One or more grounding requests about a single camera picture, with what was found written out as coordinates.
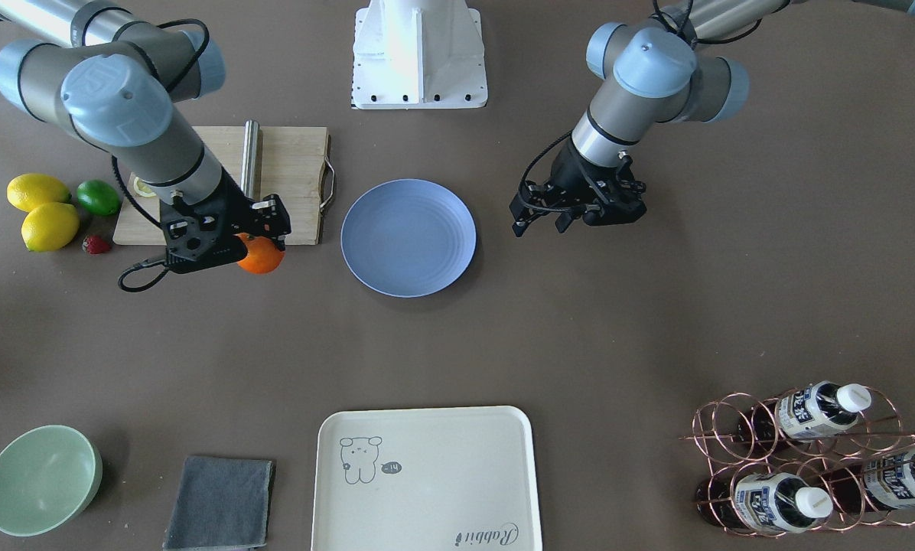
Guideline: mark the whole lemon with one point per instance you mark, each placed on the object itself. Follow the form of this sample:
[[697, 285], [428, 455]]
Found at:
[[29, 191], [50, 227]]

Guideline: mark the copper wire bottle rack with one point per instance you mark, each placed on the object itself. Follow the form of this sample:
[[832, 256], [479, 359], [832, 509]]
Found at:
[[880, 432]]

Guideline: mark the green bowl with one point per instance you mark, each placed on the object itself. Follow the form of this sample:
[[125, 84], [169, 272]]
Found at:
[[48, 475]]

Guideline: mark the red strawberry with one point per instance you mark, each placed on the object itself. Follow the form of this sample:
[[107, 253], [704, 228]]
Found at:
[[94, 244]]

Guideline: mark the back tea bottle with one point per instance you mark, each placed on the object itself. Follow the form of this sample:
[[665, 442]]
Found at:
[[886, 483], [819, 410]]

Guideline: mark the upper whole lemon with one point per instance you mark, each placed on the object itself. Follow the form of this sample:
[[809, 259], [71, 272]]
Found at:
[[29, 191]]

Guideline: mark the lower whole lemon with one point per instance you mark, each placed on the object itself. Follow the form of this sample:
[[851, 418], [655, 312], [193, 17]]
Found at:
[[50, 227]]

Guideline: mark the grey folded cloth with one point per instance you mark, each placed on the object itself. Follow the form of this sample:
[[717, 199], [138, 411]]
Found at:
[[221, 504]]

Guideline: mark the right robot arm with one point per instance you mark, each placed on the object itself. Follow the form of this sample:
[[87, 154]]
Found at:
[[113, 81]]

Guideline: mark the cream rabbit tray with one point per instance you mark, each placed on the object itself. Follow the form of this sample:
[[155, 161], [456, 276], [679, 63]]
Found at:
[[461, 478]]

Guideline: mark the orange fruit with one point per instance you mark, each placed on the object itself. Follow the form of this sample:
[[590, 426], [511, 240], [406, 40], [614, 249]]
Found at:
[[262, 254]]

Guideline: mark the tea bottle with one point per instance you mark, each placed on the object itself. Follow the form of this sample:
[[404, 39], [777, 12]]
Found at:
[[763, 504], [819, 410], [886, 483]]

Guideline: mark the front tea bottle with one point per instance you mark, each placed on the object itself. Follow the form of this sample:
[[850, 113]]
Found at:
[[763, 504]]

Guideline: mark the upper lemon slice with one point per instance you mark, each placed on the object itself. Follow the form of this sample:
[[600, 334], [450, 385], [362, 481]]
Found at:
[[141, 188]]

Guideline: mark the blue round plate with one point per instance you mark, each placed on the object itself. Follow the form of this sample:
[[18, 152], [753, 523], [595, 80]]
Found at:
[[408, 238]]

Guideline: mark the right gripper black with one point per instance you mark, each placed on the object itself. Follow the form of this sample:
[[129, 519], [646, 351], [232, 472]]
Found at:
[[234, 203]]

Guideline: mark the green lime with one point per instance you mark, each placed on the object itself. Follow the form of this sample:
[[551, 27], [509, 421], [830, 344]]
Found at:
[[98, 198]]

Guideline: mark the wooden cutting board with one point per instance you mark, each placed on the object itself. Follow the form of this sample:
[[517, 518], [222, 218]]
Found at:
[[290, 163]]

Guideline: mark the steel muddler black tip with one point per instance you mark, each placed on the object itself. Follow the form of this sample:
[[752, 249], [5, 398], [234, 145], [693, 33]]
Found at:
[[249, 159]]

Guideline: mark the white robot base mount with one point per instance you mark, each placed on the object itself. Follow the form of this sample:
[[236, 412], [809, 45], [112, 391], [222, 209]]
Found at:
[[418, 55]]

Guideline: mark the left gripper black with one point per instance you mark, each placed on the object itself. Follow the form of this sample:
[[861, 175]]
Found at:
[[573, 177]]

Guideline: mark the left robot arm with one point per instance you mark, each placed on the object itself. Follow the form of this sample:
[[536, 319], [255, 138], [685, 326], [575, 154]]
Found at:
[[650, 73]]

